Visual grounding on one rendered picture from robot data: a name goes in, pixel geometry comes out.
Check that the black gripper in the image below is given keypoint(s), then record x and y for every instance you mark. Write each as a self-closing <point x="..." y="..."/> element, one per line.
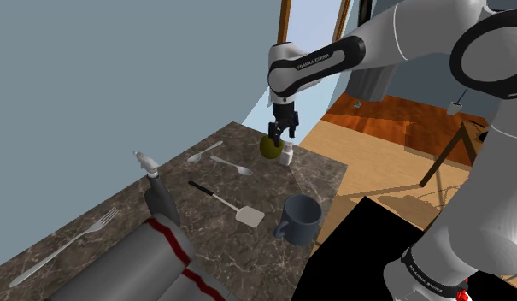
<point x="284" y="113"/>

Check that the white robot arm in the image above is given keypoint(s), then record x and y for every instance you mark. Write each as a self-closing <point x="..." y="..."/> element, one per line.
<point x="408" y="37"/>

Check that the white shaker bottle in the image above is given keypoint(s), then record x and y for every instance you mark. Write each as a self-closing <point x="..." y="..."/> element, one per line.
<point x="286" y="155"/>

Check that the olive green round fruit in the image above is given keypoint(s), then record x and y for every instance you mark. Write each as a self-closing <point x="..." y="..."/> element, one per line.
<point x="267" y="150"/>

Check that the silver spoon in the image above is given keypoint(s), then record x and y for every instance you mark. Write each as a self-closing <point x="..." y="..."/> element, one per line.
<point x="241" y="169"/>
<point x="196" y="156"/>

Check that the dark blue mug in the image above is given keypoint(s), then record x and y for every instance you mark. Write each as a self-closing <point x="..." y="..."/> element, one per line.
<point x="301" y="227"/>

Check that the wooden-framed doorway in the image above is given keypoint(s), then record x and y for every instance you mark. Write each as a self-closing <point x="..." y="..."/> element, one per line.
<point x="312" y="21"/>

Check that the black robot stand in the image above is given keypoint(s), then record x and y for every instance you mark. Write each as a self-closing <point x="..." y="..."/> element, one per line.
<point x="358" y="250"/>

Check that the dark spray bottle white nozzle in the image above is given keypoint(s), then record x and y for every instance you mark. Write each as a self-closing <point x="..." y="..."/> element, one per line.
<point x="160" y="200"/>

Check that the dark wooden-legged table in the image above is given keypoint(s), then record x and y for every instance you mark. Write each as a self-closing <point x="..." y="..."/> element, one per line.
<point x="447" y="152"/>

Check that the grey cylinder with red band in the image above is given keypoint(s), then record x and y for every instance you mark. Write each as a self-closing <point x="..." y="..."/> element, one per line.
<point x="129" y="262"/>

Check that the silver fork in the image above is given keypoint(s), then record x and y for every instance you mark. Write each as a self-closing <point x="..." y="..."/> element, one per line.
<point x="62" y="250"/>

